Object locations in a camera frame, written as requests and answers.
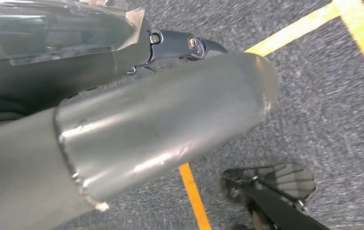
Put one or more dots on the black robot foot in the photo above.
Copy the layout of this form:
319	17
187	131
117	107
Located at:
264	206

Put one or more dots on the yellow floor tape marking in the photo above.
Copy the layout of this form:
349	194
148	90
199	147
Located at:
296	30

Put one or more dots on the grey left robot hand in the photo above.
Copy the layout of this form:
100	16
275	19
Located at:
42	79

